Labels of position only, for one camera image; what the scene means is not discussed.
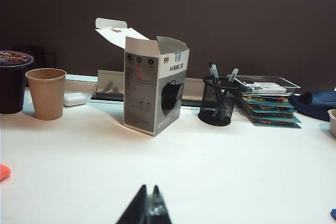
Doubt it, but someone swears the dark cup with purple lid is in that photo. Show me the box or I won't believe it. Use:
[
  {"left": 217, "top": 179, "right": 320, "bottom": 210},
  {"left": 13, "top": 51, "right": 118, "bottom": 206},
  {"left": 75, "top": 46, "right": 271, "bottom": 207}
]
[{"left": 0, "top": 50, "right": 35, "bottom": 115}]

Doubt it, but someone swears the white earbuds case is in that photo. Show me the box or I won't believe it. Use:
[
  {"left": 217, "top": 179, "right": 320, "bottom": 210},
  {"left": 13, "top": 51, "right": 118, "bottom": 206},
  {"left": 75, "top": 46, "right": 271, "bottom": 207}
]
[{"left": 64, "top": 92, "right": 87, "bottom": 107}]

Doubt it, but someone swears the brown desk divider panel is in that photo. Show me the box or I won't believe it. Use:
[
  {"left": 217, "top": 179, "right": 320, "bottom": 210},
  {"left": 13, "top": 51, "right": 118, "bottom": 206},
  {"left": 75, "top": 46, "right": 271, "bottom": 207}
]
[{"left": 0, "top": 0, "right": 336, "bottom": 96}]

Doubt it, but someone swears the orange plastic piece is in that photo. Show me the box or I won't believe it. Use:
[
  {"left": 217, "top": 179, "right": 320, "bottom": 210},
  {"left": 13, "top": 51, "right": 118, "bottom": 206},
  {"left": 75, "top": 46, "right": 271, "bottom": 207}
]
[{"left": 0, "top": 163, "right": 13, "bottom": 182}]

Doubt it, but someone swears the black mesh pen holder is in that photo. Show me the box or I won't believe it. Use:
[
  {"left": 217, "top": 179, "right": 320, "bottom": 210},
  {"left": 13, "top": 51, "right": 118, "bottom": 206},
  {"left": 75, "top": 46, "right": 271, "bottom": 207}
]
[{"left": 198, "top": 76, "right": 238, "bottom": 127}]

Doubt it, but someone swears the white grey face mask box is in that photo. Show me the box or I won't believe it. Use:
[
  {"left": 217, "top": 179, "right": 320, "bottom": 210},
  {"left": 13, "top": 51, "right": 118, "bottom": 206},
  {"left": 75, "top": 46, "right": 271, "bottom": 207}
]
[{"left": 94, "top": 18, "right": 190, "bottom": 137}]

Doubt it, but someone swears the beige pulp food tray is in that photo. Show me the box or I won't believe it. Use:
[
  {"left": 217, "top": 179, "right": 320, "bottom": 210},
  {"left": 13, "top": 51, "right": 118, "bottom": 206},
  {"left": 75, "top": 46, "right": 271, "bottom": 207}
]
[{"left": 327, "top": 108, "right": 336, "bottom": 137}]

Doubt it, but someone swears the white marker pen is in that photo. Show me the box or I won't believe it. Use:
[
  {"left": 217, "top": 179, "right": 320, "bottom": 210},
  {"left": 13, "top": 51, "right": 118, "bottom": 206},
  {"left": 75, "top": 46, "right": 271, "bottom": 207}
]
[
  {"left": 244, "top": 81, "right": 282, "bottom": 89},
  {"left": 245, "top": 87, "right": 288, "bottom": 95}
]

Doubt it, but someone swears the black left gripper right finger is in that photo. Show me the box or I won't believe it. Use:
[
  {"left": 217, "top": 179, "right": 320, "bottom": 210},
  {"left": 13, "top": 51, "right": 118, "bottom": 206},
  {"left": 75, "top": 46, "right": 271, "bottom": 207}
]
[{"left": 148, "top": 184, "right": 173, "bottom": 224}]

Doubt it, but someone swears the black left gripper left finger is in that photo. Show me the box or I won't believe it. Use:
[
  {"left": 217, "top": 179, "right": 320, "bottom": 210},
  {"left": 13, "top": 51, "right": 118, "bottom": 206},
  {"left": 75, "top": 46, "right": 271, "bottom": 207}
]
[{"left": 114, "top": 184, "right": 149, "bottom": 224}]

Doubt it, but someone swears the black gel pen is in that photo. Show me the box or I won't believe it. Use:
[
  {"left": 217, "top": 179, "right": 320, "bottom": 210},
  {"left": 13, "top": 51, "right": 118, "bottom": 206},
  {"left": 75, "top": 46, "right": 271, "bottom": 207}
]
[
  {"left": 208, "top": 62, "right": 223, "bottom": 96},
  {"left": 225, "top": 68, "right": 239, "bottom": 90}
]

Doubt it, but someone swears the brown paper cup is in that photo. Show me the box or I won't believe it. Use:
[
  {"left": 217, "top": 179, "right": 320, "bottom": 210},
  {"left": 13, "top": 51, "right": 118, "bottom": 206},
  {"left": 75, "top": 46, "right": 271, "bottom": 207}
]
[{"left": 25, "top": 68, "right": 67, "bottom": 121}]

